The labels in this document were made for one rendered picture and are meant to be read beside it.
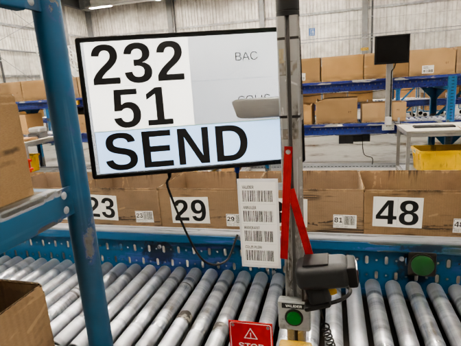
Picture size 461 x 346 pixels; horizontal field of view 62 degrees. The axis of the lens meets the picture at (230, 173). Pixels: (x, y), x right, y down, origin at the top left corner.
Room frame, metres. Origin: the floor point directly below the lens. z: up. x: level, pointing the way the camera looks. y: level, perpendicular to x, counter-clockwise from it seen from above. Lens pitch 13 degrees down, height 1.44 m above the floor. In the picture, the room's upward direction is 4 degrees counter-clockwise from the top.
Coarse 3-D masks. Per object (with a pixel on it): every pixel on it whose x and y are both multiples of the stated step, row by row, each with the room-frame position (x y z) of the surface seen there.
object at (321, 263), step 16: (304, 256) 0.71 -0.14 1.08; (320, 256) 0.70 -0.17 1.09; (336, 256) 0.69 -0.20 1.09; (352, 256) 0.69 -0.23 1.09; (304, 272) 0.67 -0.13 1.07; (320, 272) 0.66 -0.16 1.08; (336, 272) 0.65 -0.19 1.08; (352, 272) 0.65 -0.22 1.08; (304, 288) 0.67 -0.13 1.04; (320, 288) 0.66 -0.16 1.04; (320, 304) 0.67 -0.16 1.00
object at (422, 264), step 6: (414, 258) 1.16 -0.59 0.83; (420, 258) 1.14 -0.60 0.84; (426, 258) 1.14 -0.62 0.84; (414, 264) 1.15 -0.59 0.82; (420, 264) 1.14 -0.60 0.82; (426, 264) 1.14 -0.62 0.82; (432, 264) 1.13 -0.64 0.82; (414, 270) 1.15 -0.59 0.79; (420, 270) 1.14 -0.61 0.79; (426, 270) 1.14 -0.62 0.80; (432, 270) 1.14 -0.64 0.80
